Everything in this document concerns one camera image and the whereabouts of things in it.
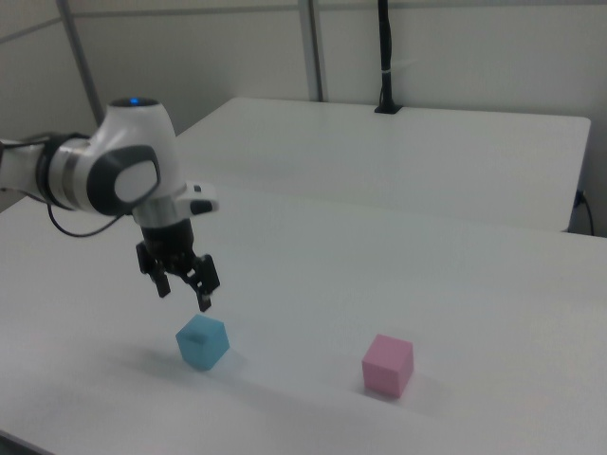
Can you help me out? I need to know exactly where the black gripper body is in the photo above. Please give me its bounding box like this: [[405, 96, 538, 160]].
[[138, 218, 196, 277]]

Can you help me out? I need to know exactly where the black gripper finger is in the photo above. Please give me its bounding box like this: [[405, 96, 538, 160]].
[[180, 253, 222, 313], [135, 240, 173, 300]]

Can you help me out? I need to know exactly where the blue cube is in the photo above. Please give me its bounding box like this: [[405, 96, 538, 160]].
[[175, 313, 231, 373]]

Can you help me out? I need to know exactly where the pink cube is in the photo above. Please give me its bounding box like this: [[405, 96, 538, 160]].
[[360, 333, 414, 399]]

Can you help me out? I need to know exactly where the white side table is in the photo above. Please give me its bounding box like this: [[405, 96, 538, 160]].
[[174, 97, 593, 233]]

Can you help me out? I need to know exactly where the thin dark robot cable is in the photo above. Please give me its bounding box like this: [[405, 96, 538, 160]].
[[46, 201, 135, 239]]

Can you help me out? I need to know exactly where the grey corner partition post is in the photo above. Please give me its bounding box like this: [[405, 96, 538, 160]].
[[55, 0, 106, 129]]

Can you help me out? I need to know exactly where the grey wall partition post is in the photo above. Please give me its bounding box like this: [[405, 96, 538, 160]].
[[297, 0, 329, 103]]

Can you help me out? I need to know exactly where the black camera pole with base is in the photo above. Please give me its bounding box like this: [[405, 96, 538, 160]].
[[373, 0, 404, 116]]

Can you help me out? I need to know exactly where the black wall power cable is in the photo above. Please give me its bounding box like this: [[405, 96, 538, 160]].
[[575, 189, 597, 236]]

